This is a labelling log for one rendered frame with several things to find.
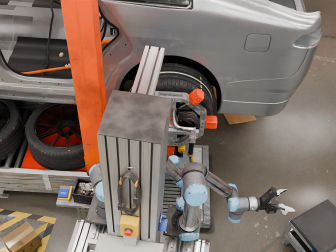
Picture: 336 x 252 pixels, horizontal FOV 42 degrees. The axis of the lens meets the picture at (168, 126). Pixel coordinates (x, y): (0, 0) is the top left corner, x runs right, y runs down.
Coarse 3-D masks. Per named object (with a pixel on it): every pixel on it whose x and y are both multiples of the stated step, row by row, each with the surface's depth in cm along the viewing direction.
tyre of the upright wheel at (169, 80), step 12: (168, 72) 318; (180, 72) 319; (192, 72) 324; (132, 84) 333; (156, 84) 312; (168, 84) 312; (180, 84) 312; (192, 84) 316; (204, 84) 327; (204, 96) 320
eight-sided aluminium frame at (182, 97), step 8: (168, 96) 310; (176, 96) 310; (184, 96) 311; (192, 104) 314; (200, 104) 322; (200, 112) 321; (200, 120) 326; (200, 128) 333; (184, 136) 347; (168, 144) 349; (176, 144) 348
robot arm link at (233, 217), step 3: (228, 210) 252; (228, 213) 253; (231, 213) 247; (234, 213) 245; (228, 216) 252; (231, 216) 249; (234, 216) 247; (237, 216) 246; (240, 216) 248; (231, 219) 251; (234, 219) 249; (237, 219) 249; (234, 222) 252
